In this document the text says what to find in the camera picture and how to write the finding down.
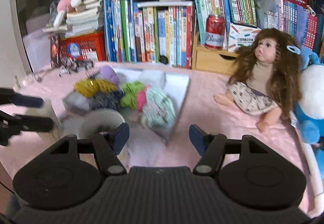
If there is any green soft cloth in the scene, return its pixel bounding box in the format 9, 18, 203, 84
120, 81, 146, 110

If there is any yellow mesh soft object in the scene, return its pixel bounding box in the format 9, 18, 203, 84
74, 78, 118, 98

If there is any right row of books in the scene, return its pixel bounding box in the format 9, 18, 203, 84
194, 0, 323, 54

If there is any stack of lying books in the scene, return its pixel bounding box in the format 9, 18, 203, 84
43, 0, 104, 38

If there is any dark blue patterned cloth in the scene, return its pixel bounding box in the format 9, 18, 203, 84
92, 90, 124, 110

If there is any red plastic crate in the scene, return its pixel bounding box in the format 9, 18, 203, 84
59, 31, 107, 61

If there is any row of upright books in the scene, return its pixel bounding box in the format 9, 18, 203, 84
104, 0, 195, 69

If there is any purple fuzzy soft object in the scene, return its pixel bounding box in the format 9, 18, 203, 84
99, 66, 120, 86

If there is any white shallow cardboard box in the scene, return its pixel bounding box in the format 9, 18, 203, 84
113, 66, 190, 145

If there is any grey cloth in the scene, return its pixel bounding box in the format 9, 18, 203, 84
62, 91, 96, 116

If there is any brown haired baby doll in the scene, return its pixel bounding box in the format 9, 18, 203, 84
214, 28, 302, 132

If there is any small wooden drawer box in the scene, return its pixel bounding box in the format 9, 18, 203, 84
192, 33, 237, 76

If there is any red Budweiser can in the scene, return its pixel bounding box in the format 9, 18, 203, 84
204, 15, 226, 50

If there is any mint patterned cloth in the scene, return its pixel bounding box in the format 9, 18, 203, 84
141, 86, 176, 128

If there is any pink bed sheet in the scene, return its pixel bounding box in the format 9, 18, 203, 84
1, 62, 315, 213

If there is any small black box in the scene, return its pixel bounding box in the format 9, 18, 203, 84
160, 56, 169, 65

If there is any blue white plush toy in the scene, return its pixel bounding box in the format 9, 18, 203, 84
293, 47, 324, 178

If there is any pink white plush bunny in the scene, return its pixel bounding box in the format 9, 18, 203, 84
53, 0, 82, 28

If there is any pink soft object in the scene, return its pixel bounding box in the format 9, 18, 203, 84
136, 87, 148, 112

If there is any white printed small carton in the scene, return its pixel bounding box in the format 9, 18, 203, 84
227, 23, 261, 52

